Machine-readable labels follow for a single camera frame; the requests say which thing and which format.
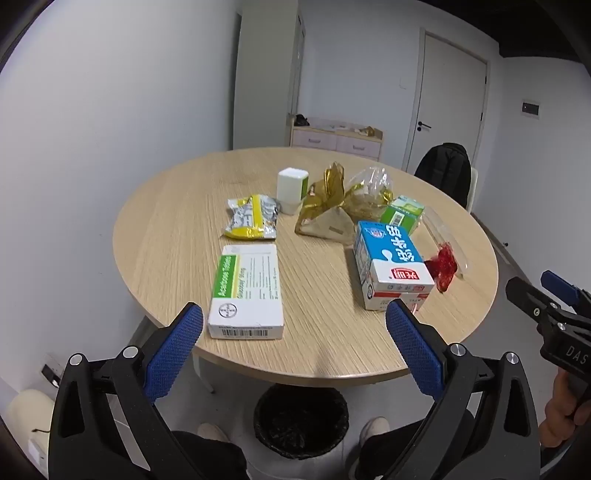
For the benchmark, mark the person's left white shoe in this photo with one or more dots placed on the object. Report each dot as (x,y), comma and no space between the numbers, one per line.
(212,433)

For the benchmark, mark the tall white cabinet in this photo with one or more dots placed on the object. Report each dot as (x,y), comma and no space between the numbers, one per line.
(268,92)

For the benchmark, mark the round wooden table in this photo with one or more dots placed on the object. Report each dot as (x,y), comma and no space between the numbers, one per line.
(184,207)

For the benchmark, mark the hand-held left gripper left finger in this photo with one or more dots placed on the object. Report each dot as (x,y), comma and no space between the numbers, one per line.
(178,350)

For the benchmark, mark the small white plastic container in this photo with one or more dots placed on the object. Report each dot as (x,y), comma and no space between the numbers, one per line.
(291,189)

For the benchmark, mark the white door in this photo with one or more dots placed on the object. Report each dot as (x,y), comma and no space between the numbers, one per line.
(452,92)

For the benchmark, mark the person's right white shoe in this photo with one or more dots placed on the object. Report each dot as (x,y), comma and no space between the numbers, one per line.
(375,429)

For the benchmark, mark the red wrapper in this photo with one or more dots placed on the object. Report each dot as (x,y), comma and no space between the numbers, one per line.
(441,267)

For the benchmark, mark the small brown item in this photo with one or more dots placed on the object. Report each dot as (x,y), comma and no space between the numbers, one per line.
(369,131)

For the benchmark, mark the white charger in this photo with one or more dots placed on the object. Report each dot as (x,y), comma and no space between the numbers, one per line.
(37,452)

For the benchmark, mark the person's right hand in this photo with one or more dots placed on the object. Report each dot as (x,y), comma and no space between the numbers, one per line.
(561,406)

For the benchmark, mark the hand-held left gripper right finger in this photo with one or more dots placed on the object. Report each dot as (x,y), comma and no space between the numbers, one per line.
(415,350)

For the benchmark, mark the small black item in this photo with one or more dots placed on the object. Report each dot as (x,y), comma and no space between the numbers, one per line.
(301,121)

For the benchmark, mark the white wall socket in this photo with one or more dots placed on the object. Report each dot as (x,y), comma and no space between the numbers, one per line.
(51,373)

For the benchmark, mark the person's white shoe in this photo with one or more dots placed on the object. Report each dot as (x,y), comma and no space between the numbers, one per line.
(375,429)
(212,433)

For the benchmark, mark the pink drawer cabinet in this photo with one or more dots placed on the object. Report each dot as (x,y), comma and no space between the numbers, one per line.
(332,141)

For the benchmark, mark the white green medicine box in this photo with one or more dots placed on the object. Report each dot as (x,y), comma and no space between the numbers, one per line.
(247,295)

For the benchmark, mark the black trash bin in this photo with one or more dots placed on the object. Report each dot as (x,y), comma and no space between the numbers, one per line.
(300,420)

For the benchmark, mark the gold foil paper wrapper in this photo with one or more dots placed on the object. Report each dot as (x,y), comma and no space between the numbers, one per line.
(323,217)

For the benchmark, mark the person's left leg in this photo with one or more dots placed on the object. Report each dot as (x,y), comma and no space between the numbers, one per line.
(217,454)

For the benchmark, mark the wall electrical panel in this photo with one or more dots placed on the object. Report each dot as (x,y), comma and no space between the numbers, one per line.
(531,108)

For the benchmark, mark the blue white milk carton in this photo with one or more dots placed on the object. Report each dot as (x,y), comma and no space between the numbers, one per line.
(388,258)

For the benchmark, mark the yellow silver snack wrapper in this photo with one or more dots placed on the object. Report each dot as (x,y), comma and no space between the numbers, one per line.
(251,217)

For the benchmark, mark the black backpack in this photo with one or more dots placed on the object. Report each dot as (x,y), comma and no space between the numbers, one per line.
(443,170)

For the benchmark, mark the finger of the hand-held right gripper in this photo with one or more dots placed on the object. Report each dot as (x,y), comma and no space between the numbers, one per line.
(531,297)
(556,280)

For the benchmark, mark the small green carton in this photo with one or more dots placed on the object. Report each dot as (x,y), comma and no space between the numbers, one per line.
(401,214)

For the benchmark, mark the clear plastic bag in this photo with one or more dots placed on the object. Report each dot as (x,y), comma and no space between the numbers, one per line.
(369,189)

